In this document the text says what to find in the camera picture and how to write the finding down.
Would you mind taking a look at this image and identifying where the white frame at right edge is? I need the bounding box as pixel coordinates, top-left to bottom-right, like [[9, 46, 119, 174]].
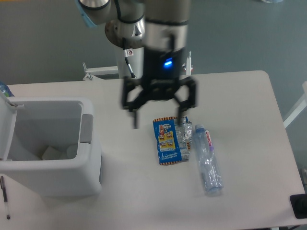
[[283, 81, 307, 128]]

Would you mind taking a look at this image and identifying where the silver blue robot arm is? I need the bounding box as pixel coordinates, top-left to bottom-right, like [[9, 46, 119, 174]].
[[76, 0, 197, 120]]

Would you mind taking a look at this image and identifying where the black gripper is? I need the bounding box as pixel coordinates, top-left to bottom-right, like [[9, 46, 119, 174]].
[[120, 47, 197, 129]]

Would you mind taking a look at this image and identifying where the black white pen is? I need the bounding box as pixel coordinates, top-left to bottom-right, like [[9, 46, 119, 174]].
[[0, 176, 11, 220]]

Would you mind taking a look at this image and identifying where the blue snack wrapper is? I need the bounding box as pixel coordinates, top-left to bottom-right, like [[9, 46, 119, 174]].
[[153, 116, 192, 165]]

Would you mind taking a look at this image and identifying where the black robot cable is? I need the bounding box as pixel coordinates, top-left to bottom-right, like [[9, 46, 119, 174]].
[[121, 37, 137, 79]]

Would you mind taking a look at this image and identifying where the black device at table corner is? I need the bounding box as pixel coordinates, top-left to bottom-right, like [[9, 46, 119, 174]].
[[290, 194, 307, 219]]

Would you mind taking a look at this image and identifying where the clear plastic water bottle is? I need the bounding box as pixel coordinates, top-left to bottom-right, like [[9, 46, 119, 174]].
[[193, 124, 224, 196]]

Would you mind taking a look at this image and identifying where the white push-lid trash can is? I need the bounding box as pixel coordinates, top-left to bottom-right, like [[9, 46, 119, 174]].
[[0, 94, 102, 196]]

